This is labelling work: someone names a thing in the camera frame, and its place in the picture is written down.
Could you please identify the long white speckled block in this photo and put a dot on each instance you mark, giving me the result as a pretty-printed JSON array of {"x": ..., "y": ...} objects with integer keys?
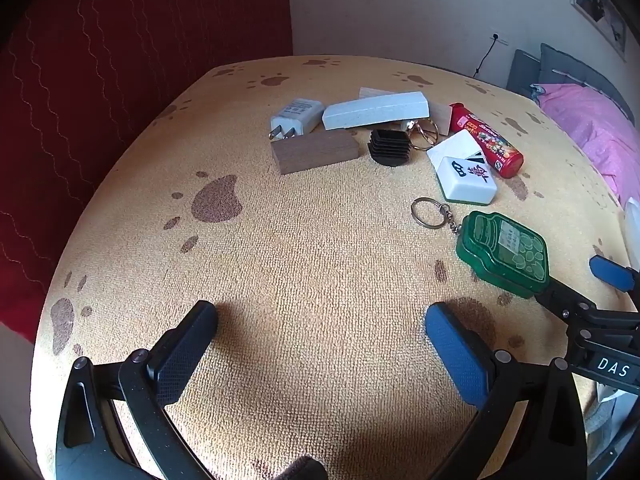
[{"x": 375, "y": 109}]

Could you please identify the black ribbed plastic cap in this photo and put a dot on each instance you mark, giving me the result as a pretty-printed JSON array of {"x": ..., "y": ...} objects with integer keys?
[{"x": 389, "y": 147}]

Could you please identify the framed wall picture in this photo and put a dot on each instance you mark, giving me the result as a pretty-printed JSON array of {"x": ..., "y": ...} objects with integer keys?
[{"x": 595, "y": 2}]

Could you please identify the grey bed headboard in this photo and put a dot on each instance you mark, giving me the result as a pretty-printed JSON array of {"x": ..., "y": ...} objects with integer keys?
[{"x": 560, "y": 62}]

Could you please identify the red candy tube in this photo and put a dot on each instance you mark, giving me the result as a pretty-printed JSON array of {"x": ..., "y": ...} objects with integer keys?
[{"x": 487, "y": 140}]

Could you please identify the small white speckled block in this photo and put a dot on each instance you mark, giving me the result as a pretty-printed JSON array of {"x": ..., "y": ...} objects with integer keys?
[{"x": 452, "y": 146}]

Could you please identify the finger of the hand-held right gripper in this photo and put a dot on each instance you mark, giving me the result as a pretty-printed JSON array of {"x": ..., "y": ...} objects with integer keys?
[
  {"x": 612, "y": 272},
  {"x": 565, "y": 305}
]

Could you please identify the white and green mahjong tile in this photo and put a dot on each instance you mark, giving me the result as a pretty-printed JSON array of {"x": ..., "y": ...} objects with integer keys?
[{"x": 465, "y": 185}]

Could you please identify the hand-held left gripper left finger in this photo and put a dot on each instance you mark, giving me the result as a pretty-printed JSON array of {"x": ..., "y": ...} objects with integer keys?
[{"x": 185, "y": 350}]

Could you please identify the light wooden block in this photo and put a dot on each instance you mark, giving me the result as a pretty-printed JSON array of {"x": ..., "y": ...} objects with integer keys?
[{"x": 441, "y": 116}]

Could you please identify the white plug charger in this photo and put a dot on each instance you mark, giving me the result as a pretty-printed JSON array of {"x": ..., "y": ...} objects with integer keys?
[{"x": 299, "y": 115}]

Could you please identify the red curtain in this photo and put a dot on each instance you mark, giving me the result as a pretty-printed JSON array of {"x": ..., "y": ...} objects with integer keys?
[{"x": 100, "y": 85}]

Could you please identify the white wall socket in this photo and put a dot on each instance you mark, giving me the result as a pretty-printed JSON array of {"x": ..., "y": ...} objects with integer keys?
[{"x": 501, "y": 39}]

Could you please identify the pink duvet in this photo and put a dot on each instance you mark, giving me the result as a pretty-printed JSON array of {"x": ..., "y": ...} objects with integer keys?
[{"x": 600, "y": 130}]

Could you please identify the dark brown wooden block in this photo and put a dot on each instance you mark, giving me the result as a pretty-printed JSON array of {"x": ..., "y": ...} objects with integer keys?
[{"x": 315, "y": 152}]

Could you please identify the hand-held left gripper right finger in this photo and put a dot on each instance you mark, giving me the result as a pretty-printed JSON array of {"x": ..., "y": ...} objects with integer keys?
[{"x": 457, "y": 355}]

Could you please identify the yellow paw print blanket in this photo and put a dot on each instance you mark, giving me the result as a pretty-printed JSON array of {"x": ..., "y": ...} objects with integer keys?
[{"x": 310, "y": 260}]

